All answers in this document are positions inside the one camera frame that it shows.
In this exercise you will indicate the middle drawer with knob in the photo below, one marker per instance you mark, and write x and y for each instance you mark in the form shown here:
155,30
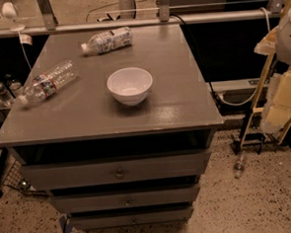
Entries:
128,198

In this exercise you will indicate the white labelled drink bottle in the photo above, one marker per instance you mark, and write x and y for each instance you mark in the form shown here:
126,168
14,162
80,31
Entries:
108,41

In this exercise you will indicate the small water bottle on shelf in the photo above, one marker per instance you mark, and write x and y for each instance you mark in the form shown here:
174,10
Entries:
5,96

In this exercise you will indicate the dark capped bottle on shelf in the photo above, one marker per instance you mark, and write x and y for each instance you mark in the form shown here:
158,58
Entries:
14,85

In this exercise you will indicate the yellow metal stand frame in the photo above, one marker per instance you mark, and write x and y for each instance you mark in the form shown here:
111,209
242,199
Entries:
271,66

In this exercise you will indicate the clear water bottle red label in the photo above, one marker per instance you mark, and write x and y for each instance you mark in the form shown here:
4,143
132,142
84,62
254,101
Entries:
47,83

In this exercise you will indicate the top drawer with knob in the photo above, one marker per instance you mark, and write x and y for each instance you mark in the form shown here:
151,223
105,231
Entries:
83,174

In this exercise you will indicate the white bowl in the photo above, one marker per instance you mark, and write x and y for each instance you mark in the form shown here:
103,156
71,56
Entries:
130,86

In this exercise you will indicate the grey drawer cabinet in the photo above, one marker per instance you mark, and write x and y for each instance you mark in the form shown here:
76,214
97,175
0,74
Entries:
84,123

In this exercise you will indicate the white round lamp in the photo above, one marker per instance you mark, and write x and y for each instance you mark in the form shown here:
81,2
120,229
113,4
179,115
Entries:
9,12

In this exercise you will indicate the metal rail frame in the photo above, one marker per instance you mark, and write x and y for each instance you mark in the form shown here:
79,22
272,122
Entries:
38,18

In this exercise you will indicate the bottom drawer with knob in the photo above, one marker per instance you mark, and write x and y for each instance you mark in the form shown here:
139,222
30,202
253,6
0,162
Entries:
177,213

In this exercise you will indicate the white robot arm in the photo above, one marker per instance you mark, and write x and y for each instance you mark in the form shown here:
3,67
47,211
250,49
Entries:
277,110

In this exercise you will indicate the plastic bottle on floor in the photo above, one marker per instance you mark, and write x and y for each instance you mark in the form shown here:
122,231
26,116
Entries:
240,165

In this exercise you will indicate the wire mesh basket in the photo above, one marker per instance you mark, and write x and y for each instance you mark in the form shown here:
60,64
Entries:
14,180

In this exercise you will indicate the drawer with knob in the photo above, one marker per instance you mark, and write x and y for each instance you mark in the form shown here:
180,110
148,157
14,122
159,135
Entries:
128,198
177,213
83,174

